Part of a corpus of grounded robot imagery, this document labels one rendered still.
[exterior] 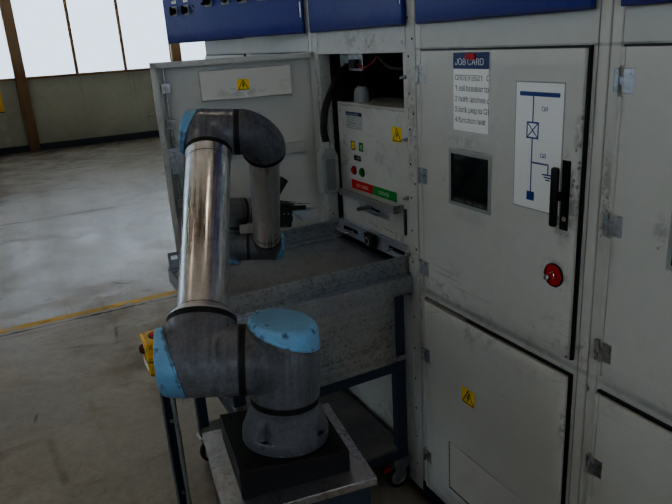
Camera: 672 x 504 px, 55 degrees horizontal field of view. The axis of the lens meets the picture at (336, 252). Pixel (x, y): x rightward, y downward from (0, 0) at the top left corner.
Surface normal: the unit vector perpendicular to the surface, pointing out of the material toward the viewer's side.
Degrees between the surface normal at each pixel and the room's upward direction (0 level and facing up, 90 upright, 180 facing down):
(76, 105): 90
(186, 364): 68
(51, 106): 90
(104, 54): 90
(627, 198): 90
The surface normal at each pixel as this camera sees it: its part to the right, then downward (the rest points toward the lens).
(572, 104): -0.88, 0.20
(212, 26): -0.62, 0.28
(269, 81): 0.32, 0.28
